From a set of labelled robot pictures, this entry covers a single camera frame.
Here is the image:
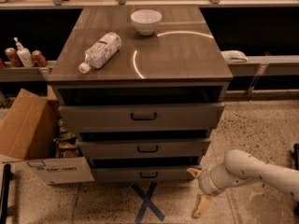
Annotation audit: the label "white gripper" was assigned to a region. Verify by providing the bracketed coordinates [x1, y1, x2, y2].
[187, 163, 233, 219]

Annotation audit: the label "grey bottom drawer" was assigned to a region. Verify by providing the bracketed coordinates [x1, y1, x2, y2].
[92, 166, 193, 182]

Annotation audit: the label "grey drawer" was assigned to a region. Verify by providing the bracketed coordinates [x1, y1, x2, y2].
[92, 166, 193, 182]
[79, 138, 210, 159]
[59, 103, 224, 133]

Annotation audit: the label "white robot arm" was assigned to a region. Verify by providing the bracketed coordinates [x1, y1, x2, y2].
[187, 149, 299, 218]

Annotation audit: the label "grey middle drawer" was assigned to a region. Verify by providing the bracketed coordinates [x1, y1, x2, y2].
[79, 138, 210, 159]

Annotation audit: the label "grey top drawer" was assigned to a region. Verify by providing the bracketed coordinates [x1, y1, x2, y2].
[59, 103, 224, 133]

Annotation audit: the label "grey drawer cabinet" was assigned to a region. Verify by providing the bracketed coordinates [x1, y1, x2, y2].
[48, 6, 232, 171]

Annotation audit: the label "open cardboard box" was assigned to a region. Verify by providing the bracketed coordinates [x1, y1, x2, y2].
[0, 89, 94, 185]

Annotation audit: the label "black bar right edge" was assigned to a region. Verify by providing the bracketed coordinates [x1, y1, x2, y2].
[292, 143, 299, 217]

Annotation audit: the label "black bar edge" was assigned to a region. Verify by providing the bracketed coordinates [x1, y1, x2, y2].
[0, 163, 12, 224]
[292, 143, 299, 217]

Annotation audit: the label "folded white cloth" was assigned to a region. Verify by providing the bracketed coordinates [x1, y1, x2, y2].
[221, 50, 248, 63]

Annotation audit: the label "snack bags in box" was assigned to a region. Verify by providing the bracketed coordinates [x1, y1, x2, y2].
[54, 119, 81, 158]

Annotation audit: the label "clear plastic water bottle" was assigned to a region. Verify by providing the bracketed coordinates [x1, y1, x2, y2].
[78, 33, 121, 74]

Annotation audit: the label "white ceramic bowl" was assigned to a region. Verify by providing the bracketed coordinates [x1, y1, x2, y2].
[131, 9, 162, 35]

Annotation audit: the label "black bar left edge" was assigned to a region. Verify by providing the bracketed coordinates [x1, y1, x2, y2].
[0, 163, 12, 224]

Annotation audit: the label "red soda can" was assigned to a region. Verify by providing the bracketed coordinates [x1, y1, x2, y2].
[5, 48, 22, 67]
[32, 50, 48, 67]

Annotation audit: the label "white pump bottle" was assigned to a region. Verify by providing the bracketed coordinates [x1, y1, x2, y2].
[14, 37, 35, 67]

